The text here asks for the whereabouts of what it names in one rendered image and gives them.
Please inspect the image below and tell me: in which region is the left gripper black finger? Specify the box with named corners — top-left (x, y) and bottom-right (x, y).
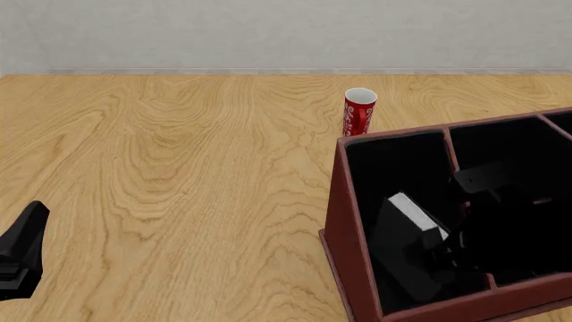
top-left (0, 200), bottom-right (51, 270)

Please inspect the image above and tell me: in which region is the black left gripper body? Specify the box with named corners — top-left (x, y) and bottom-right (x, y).
top-left (0, 254), bottom-right (45, 301)

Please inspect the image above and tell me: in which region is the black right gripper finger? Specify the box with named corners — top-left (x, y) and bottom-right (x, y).
top-left (404, 226), bottom-right (462, 271)

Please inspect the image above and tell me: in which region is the black book with white pages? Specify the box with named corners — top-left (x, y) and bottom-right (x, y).
top-left (372, 191), bottom-right (452, 305)

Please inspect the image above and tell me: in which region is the red-brown desk caddy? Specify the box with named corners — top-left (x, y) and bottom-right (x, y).
top-left (317, 106), bottom-right (572, 322)

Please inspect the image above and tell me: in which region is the small flat plate on stalk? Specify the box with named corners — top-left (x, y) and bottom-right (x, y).
top-left (452, 164), bottom-right (516, 196)

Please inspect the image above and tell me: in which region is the red mug with white pattern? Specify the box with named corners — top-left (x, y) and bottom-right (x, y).
top-left (342, 87), bottom-right (379, 137)

